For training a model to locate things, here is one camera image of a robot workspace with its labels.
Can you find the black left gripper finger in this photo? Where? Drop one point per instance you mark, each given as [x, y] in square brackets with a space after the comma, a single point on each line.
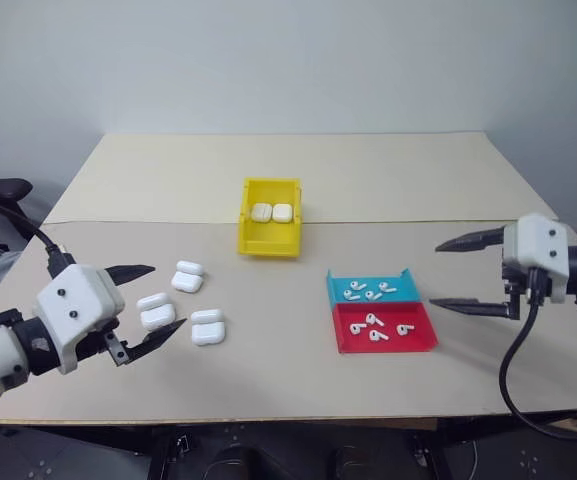
[155, 339]
[130, 272]

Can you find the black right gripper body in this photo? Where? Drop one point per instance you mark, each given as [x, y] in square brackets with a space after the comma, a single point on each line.
[515, 287]

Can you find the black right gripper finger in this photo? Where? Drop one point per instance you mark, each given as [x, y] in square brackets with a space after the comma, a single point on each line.
[470, 242]
[468, 305]

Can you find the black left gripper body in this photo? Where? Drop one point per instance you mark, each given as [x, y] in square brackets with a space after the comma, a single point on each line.
[93, 342]

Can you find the white earbud case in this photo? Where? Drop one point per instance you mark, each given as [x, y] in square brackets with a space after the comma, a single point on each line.
[208, 330]
[157, 315]
[261, 212]
[188, 280]
[283, 212]

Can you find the white earbud case top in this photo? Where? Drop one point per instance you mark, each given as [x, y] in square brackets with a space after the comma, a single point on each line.
[188, 280]

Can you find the yellow plastic bin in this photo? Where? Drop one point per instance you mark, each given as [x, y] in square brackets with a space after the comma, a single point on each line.
[268, 240]

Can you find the blue plastic tray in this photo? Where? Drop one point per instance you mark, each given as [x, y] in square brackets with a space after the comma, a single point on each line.
[408, 292]

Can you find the red plastic tray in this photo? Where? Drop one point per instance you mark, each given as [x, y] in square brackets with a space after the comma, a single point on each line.
[418, 342]

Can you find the white wireless earbud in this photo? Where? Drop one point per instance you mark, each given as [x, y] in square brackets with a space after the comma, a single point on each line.
[385, 286]
[372, 295]
[376, 335]
[355, 285]
[355, 328]
[349, 294]
[370, 318]
[404, 329]

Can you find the dark rounded shape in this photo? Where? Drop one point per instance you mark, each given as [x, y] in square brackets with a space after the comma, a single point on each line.
[238, 462]

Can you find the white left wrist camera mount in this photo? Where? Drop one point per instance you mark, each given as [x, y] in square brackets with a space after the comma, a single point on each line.
[75, 300]

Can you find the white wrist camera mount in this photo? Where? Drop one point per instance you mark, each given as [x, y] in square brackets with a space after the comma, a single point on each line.
[540, 245]
[75, 300]

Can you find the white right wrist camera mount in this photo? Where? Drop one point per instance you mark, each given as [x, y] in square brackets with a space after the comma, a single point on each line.
[540, 245]

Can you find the black table frame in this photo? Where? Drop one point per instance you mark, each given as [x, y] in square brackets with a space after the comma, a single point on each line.
[118, 436]

